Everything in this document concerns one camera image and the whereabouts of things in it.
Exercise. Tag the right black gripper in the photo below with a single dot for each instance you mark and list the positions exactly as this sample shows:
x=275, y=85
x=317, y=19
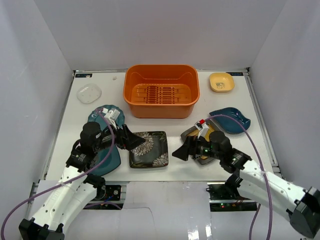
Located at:
x=190, y=147

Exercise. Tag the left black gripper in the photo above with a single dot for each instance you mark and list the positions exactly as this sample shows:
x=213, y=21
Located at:
x=124, y=137

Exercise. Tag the black yellow square plate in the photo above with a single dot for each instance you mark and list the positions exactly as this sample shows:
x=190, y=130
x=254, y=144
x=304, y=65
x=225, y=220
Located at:
x=193, y=131

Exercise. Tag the black floral square plate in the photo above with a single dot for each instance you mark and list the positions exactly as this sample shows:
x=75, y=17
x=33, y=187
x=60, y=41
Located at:
x=153, y=153

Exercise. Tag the teal square plate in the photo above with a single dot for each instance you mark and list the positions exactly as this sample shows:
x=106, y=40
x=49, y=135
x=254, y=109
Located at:
x=110, y=164

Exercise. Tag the teal round scalloped plate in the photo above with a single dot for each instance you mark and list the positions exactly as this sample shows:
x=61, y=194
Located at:
x=94, y=117

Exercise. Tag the blue leaf-shaped dish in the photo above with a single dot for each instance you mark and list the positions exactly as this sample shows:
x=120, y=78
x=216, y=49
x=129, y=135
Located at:
x=230, y=120

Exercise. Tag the clear glass plate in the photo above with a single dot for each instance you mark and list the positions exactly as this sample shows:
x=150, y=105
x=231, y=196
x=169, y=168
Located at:
x=89, y=93

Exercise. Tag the yellow square dish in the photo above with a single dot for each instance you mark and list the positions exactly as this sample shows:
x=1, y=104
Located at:
x=221, y=82

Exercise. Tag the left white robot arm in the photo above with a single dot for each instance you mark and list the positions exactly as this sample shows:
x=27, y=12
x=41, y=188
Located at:
x=77, y=185

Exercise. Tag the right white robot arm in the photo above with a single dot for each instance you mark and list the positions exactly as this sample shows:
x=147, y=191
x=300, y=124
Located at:
x=298, y=205

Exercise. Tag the orange plastic bin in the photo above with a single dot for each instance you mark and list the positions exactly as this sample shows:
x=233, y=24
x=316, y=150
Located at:
x=161, y=91

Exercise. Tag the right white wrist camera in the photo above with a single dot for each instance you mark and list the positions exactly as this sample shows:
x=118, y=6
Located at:
x=202, y=128

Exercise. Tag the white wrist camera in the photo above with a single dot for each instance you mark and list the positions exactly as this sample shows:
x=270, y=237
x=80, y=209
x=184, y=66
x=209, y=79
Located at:
x=202, y=128
x=111, y=116

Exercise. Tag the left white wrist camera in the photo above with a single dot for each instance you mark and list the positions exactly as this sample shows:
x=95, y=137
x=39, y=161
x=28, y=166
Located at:
x=111, y=116

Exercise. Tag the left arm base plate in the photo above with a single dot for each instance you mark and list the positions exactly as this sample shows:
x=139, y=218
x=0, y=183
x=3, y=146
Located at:
x=109, y=197

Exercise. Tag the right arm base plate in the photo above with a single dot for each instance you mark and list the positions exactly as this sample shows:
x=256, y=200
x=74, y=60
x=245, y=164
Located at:
x=223, y=200

